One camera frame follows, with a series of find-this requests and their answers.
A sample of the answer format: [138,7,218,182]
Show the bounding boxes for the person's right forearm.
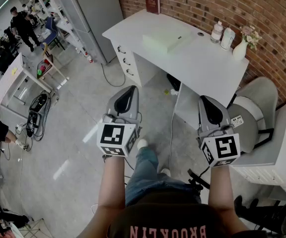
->
[207,164,248,233]

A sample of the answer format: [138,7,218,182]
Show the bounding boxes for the white cabinet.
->
[228,92,286,201]

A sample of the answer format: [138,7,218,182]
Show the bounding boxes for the blue chair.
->
[39,16,66,51]

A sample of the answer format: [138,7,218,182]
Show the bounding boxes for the white desk with drawers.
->
[102,8,250,131]

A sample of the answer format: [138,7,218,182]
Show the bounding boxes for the person's blue jeans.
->
[125,146,202,207]

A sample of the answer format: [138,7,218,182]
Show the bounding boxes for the person's left forearm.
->
[76,155,126,238]

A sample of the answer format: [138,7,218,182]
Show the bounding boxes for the clear bottle with pink liquid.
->
[210,21,224,44]

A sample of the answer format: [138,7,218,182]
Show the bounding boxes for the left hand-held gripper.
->
[96,85,143,158]

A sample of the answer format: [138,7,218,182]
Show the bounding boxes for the dark red book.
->
[144,0,161,15]

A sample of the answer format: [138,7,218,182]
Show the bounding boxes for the person's dark printed shirt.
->
[107,191,268,238]

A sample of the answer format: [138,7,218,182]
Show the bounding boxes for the white table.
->
[0,52,52,108]

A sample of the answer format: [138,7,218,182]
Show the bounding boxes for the white vase with flowers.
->
[232,25,263,61]

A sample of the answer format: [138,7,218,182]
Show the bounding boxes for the black device with cables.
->
[25,90,52,142]

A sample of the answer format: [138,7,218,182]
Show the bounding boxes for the grey metal locker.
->
[58,0,124,65]

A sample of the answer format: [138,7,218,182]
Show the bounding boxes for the wooden trolley with toys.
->
[36,43,70,82]

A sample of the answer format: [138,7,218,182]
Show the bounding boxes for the grey floor cable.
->
[100,62,127,88]

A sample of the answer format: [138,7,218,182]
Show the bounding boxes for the grey padded chair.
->
[226,76,279,155]

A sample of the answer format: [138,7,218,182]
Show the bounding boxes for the white cylindrical canister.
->
[219,27,236,51]

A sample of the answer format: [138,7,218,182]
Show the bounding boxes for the pale green folder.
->
[142,27,196,56]

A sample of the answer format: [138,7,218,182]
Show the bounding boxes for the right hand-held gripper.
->
[196,95,241,168]

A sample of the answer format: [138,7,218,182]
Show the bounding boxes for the black clamp with cable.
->
[187,168,211,191]

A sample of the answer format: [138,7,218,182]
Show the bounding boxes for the white shelving rack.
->
[23,0,90,57]

